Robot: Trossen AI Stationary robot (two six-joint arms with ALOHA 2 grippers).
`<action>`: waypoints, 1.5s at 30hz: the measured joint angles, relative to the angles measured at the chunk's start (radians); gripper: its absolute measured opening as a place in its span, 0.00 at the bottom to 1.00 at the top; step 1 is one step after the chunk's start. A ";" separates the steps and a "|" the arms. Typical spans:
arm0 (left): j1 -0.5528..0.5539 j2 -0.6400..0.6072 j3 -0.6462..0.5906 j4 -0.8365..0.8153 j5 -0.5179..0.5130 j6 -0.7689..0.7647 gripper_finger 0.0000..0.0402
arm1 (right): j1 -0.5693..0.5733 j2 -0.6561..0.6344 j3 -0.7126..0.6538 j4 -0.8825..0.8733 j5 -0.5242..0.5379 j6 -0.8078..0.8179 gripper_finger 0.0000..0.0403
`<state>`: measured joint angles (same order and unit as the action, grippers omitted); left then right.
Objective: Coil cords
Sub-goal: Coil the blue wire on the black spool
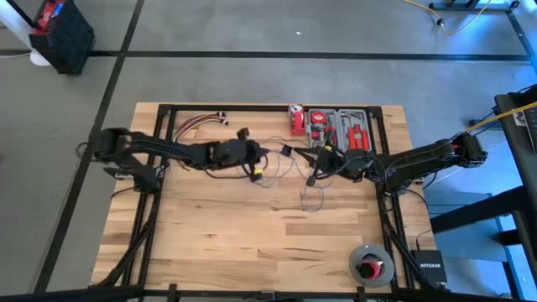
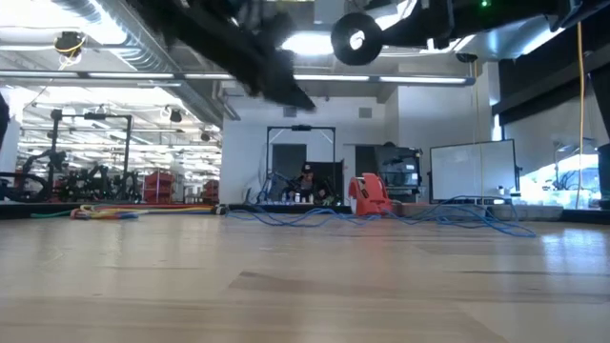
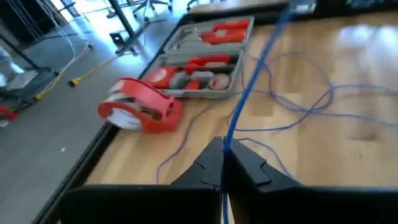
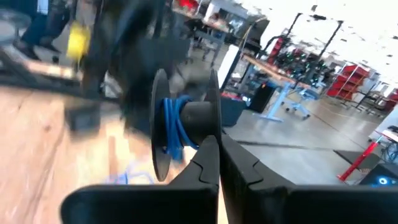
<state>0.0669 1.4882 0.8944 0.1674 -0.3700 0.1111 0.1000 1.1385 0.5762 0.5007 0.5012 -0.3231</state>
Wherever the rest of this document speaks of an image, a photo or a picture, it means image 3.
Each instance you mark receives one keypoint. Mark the small round tape roll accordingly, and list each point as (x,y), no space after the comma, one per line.
(219,82)

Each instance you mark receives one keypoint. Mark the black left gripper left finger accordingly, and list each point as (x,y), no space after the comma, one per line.
(140,205)

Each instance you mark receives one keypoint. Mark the grey plastic tool case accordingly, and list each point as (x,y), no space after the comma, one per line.
(202,49)

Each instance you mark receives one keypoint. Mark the black floor stand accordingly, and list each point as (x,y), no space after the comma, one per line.
(122,18)

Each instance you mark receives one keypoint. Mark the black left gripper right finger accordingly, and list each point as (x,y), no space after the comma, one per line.
(311,205)

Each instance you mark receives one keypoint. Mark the red tape measure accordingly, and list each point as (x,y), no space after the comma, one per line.
(161,77)

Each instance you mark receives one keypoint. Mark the red tape measure box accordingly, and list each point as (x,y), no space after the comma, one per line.
(146,93)

